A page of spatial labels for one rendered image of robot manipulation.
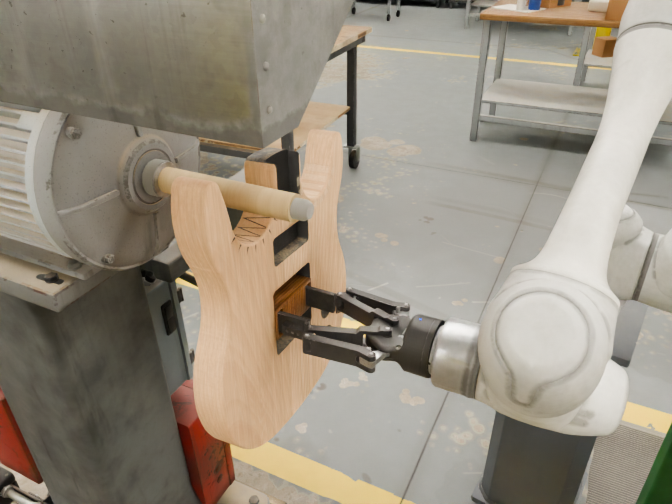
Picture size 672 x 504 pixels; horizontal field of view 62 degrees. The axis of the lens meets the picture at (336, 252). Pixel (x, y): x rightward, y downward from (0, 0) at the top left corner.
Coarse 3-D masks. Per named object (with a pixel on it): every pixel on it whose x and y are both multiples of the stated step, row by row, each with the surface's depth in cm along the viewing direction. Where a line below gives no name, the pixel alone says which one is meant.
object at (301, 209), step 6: (300, 198) 61; (294, 204) 60; (300, 204) 60; (306, 204) 60; (312, 204) 61; (294, 210) 60; (300, 210) 60; (306, 210) 60; (312, 210) 61; (294, 216) 61; (300, 216) 60; (306, 216) 60
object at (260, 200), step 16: (160, 176) 67; (176, 176) 66; (192, 176) 65; (208, 176) 65; (224, 192) 63; (240, 192) 62; (256, 192) 62; (272, 192) 61; (288, 192) 61; (240, 208) 63; (256, 208) 62; (272, 208) 61; (288, 208) 60
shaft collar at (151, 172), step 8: (152, 160) 68; (160, 160) 68; (144, 168) 67; (152, 168) 67; (160, 168) 67; (144, 176) 67; (152, 176) 66; (144, 184) 67; (152, 184) 67; (152, 192) 68; (160, 192) 68
